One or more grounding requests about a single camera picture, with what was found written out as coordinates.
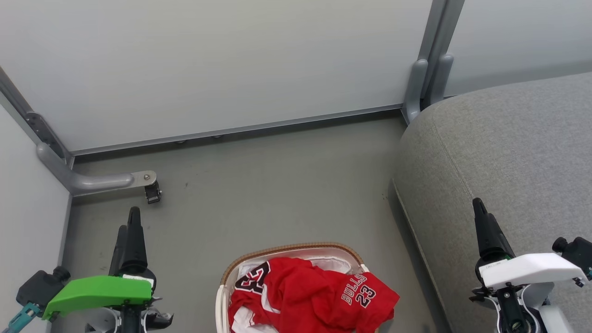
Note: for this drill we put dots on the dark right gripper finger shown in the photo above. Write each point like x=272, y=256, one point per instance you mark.
x=490, y=236

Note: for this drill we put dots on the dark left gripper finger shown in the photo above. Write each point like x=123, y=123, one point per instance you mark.
x=118, y=252
x=135, y=245

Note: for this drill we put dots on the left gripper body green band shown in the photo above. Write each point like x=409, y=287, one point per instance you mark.
x=97, y=291

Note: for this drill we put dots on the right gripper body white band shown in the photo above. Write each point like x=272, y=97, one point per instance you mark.
x=527, y=270

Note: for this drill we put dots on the white garment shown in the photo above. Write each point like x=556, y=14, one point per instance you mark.
x=243, y=324

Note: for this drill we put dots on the red Bulls 23 jersey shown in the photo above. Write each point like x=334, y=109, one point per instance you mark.
x=314, y=298

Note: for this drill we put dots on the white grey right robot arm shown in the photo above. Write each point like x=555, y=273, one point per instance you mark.
x=557, y=323

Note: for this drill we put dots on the grey fabric sofa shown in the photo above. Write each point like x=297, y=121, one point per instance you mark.
x=508, y=162

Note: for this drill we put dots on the black caster wheel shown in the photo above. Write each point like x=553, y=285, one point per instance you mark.
x=153, y=193

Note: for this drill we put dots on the grey tubular partition foot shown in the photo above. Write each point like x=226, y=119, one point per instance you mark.
x=92, y=182

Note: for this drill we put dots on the white laundry basket brown rim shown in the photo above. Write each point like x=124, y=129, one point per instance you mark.
x=296, y=245

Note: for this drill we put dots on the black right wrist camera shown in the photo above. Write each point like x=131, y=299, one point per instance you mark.
x=578, y=252

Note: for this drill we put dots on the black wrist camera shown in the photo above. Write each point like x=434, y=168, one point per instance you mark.
x=578, y=252
x=39, y=286

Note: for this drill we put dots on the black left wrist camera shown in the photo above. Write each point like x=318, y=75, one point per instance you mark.
x=39, y=286

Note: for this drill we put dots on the grey partition post with bracket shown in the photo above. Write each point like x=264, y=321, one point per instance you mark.
x=41, y=129

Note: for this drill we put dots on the grey metal partition rail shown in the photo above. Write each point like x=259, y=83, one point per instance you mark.
x=240, y=128

